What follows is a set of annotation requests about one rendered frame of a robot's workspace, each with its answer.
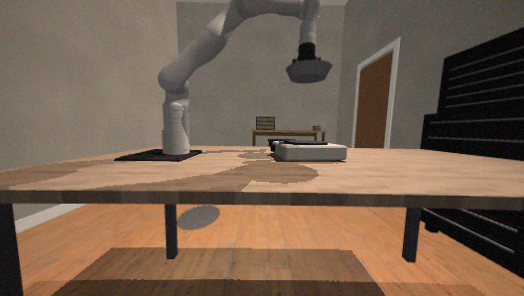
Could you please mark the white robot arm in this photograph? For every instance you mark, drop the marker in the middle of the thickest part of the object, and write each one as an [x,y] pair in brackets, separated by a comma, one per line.
[206,46]

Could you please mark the grey frying pan with black handle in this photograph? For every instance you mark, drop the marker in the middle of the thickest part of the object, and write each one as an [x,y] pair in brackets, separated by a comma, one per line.
[308,71]

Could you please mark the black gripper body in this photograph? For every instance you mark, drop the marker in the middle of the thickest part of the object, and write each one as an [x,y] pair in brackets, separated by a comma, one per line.
[306,50]

